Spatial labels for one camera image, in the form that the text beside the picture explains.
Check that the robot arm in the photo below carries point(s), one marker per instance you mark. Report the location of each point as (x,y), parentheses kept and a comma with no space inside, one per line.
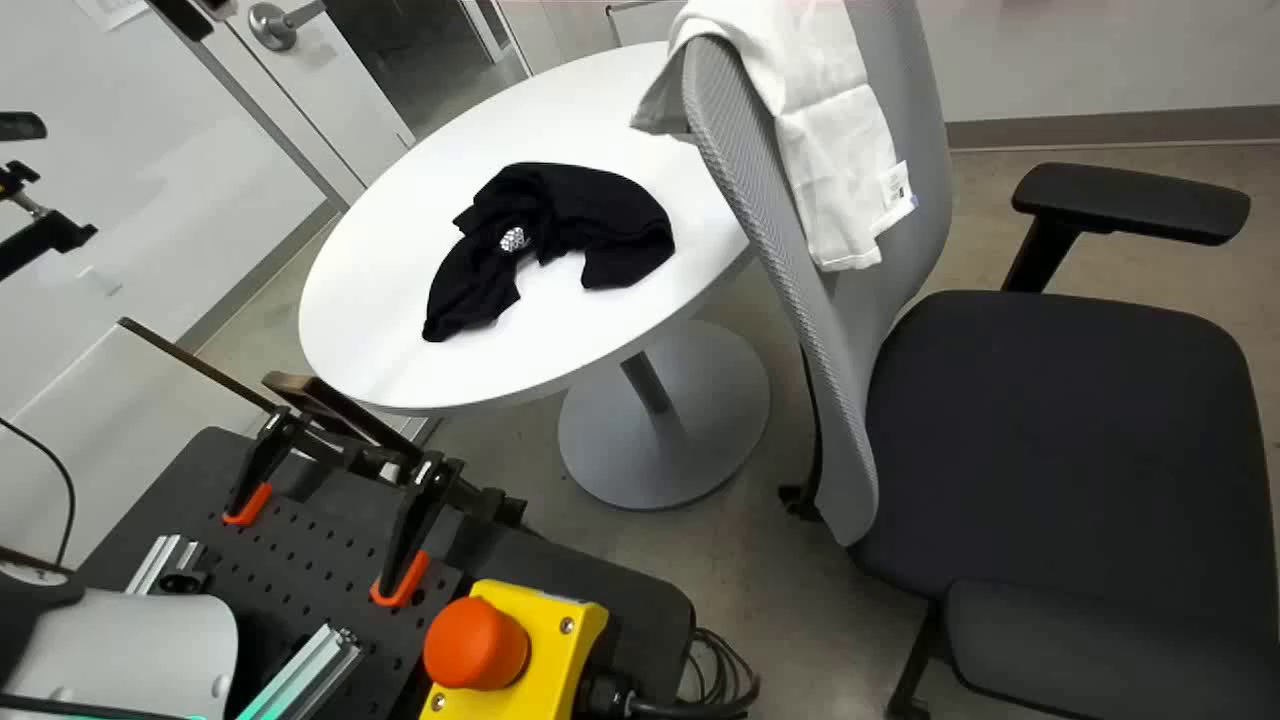
(130,640)

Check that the black cloth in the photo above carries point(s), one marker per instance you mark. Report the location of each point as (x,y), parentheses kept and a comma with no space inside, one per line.
(580,215)

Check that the white cloth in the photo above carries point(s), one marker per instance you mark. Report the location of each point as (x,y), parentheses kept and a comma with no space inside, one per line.
(830,150)

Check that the black clamp with orange tips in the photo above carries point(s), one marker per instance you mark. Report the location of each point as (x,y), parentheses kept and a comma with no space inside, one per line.
(262,465)
(415,520)

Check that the yellow emergency stop button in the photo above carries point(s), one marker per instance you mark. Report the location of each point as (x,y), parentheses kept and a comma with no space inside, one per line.
(530,640)

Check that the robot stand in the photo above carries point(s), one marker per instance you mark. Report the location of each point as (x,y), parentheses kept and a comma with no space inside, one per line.
(320,560)

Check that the white door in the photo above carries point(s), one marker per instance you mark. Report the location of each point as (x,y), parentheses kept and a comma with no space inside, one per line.
(320,100)

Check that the grey office chair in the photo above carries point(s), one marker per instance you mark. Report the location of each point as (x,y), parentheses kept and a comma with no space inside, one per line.
(1050,450)

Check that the aluminium profile bar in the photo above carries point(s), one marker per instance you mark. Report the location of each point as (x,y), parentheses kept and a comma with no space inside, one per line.
(165,562)
(305,672)

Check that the white paper sheet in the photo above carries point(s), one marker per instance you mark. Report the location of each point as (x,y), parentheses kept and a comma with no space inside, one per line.
(110,10)

